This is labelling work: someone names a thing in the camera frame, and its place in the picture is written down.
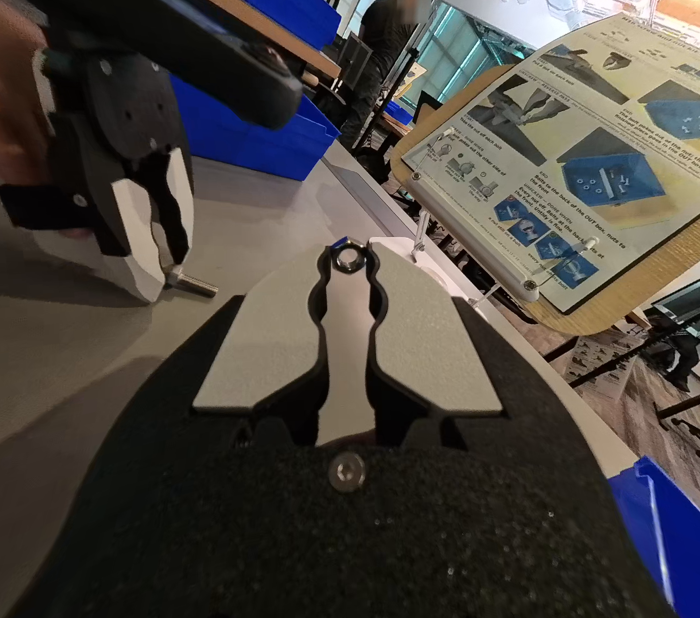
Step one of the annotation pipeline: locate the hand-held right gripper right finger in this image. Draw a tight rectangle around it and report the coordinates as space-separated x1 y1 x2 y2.
367 241 503 418

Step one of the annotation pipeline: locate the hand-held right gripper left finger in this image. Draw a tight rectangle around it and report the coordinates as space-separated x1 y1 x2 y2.
191 241 330 416

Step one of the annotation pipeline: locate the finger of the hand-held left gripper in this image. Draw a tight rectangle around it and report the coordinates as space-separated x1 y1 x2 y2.
109 180 167 303
164 147 196 265

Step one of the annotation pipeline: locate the steel hex bolt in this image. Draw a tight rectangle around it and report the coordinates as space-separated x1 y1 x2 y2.
164 265 219 299

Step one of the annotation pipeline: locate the blue plastic bin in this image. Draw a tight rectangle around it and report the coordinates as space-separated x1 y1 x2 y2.
168 74 341 183
607 457 700 618

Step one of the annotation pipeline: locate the steel hex nut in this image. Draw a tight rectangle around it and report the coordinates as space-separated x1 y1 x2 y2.
330 238 367 273

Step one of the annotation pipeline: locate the person's left hand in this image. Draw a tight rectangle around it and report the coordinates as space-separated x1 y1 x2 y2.
0 0 55 184

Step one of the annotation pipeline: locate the wooden instruction board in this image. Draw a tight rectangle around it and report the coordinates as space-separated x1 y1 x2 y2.
388 11 700 337

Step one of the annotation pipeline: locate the printed instruction sheet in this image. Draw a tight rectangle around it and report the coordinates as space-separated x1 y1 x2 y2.
402 14 700 315

